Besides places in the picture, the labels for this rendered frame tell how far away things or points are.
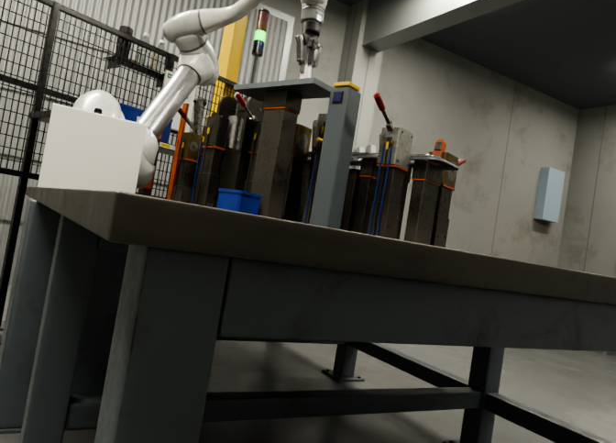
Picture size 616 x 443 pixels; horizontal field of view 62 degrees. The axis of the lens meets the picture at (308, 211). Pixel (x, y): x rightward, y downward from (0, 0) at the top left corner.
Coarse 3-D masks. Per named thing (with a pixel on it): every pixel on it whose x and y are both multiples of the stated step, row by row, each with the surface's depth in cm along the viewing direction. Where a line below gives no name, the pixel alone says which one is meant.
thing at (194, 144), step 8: (184, 136) 227; (192, 136) 226; (200, 136) 230; (184, 144) 226; (192, 144) 227; (184, 152) 226; (192, 152) 227; (184, 160) 227; (192, 160) 228; (184, 168) 226; (192, 168) 229; (184, 176) 226; (176, 184) 226; (184, 184) 226; (176, 192) 227; (184, 192) 226; (176, 200) 226; (184, 200) 227
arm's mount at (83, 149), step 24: (72, 120) 154; (96, 120) 157; (120, 120) 160; (48, 144) 151; (72, 144) 154; (96, 144) 157; (120, 144) 160; (48, 168) 152; (72, 168) 155; (96, 168) 158; (120, 168) 161
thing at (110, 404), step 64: (64, 256) 111; (128, 256) 50; (192, 256) 46; (64, 320) 112; (128, 320) 46; (192, 320) 47; (256, 320) 50; (320, 320) 54; (384, 320) 58; (448, 320) 63; (512, 320) 69; (576, 320) 77; (64, 384) 112; (128, 384) 44; (192, 384) 47; (448, 384) 198
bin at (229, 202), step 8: (224, 192) 162; (232, 192) 159; (240, 192) 157; (224, 200) 162; (232, 200) 159; (240, 200) 158; (248, 200) 160; (256, 200) 163; (224, 208) 161; (232, 208) 159; (240, 208) 158; (248, 208) 161; (256, 208) 163
